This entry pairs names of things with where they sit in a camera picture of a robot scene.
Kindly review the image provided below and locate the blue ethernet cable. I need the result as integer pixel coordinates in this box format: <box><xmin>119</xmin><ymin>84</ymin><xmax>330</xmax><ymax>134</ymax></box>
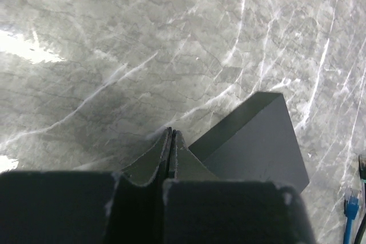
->
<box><xmin>343</xmin><ymin>188</ymin><xmax>360</xmax><ymax>244</ymax></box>

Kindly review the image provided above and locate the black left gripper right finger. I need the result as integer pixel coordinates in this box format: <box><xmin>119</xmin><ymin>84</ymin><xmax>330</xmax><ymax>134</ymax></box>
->
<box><xmin>162</xmin><ymin>131</ymin><xmax>316</xmax><ymax>243</ymax></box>

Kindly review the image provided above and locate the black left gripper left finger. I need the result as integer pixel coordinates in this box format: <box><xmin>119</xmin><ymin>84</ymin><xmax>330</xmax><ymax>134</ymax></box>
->
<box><xmin>1</xmin><ymin>128</ymin><xmax>172</xmax><ymax>243</ymax></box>

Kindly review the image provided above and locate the long black ethernet cable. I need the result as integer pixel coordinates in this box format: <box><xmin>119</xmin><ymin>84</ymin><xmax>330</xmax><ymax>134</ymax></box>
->
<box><xmin>354</xmin><ymin>154</ymin><xmax>366</xmax><ymax>244</ymax></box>

